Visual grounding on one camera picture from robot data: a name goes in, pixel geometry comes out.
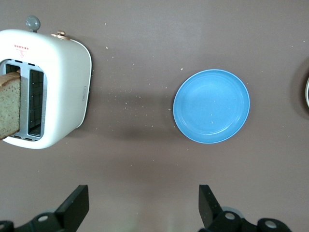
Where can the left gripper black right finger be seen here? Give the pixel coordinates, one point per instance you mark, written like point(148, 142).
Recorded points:
point(207, 205)

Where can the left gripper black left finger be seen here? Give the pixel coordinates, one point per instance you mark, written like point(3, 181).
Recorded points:
point(74, 207)

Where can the brown bread slice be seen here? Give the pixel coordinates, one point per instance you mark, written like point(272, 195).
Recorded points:
point(9, 108)

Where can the blue plate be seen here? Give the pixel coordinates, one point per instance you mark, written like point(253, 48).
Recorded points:
point(211, 106)

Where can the beige plate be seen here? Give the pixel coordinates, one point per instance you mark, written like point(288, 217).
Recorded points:
point(307, 93)

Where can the white two-slot toaster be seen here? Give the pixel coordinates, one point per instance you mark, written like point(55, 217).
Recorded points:
point(65, 84)

